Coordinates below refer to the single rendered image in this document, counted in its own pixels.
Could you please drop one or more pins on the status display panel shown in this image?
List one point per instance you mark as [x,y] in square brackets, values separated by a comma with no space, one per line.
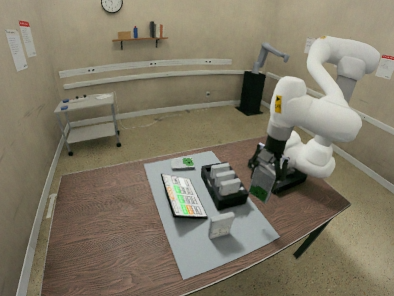
[182,197]

